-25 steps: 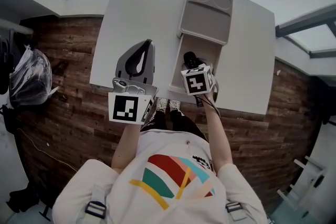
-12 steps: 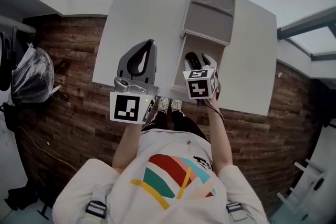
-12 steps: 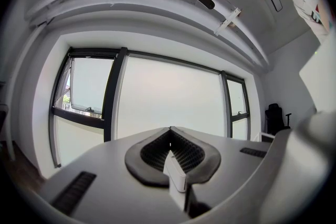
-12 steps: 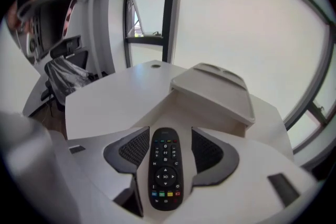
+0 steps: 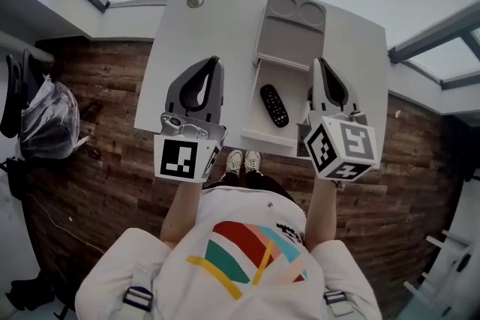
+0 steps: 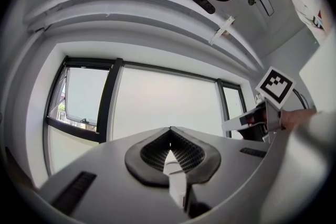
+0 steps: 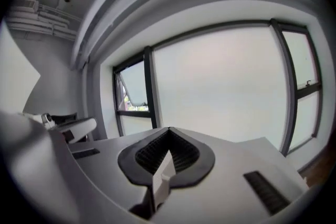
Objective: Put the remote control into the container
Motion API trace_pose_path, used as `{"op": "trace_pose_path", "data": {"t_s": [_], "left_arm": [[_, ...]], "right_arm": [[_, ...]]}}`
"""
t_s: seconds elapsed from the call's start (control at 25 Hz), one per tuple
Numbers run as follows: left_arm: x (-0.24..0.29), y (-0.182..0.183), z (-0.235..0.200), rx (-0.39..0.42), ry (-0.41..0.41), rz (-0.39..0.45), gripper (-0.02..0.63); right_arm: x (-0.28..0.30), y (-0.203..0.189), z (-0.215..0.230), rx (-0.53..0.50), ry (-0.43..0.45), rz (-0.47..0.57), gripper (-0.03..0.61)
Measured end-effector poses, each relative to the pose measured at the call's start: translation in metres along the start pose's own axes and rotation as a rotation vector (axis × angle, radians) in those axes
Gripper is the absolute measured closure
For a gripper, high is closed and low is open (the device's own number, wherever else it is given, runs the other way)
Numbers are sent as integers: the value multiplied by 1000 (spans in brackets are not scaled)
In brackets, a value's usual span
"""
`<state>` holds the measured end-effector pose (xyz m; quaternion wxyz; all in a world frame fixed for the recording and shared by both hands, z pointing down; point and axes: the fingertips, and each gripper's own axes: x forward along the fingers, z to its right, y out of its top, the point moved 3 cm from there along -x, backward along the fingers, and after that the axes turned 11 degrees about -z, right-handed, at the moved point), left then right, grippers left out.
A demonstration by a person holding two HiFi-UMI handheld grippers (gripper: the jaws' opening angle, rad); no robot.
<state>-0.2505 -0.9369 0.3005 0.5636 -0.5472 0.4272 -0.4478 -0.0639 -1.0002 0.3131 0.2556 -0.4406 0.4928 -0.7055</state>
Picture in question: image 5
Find black folding cart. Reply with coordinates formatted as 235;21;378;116
0;156;35;200

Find clear plastic bag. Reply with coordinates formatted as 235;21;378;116
19;73;92;161

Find black remote control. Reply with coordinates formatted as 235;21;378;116
259;83;290;129

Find person's left white shoe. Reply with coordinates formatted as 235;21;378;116
225;149;245;175

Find person's right forearm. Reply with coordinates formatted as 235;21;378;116
304;175;339;253

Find black office chair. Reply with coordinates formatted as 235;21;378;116
0;47;56;140

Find white table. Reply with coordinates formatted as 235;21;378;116
133;0;389;159

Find thin floor cable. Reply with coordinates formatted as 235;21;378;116
25;193;107;256

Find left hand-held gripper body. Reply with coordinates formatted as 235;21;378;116
153;112;229;184

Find black bag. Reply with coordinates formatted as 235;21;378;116
4;268;58;312

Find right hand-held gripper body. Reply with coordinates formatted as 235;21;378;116
302;106;380;184

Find person's right white shoe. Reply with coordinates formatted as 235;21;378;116
243;150;262;176

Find white printed shirt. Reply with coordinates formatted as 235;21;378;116
73;186;384;320

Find white rack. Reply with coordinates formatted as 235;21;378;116
402;229;474;320

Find black trousers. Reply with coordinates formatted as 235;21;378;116
205;169;298;205

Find person's left forearm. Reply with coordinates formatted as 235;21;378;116
160;178;204;249

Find person's white shoe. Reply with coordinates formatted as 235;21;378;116
225;149;245;175
243;150;262;176

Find black strap buckle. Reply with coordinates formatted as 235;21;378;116
122;286;155;313
322;289;348;307

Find grey storage box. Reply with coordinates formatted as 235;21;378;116
241;0;328;148

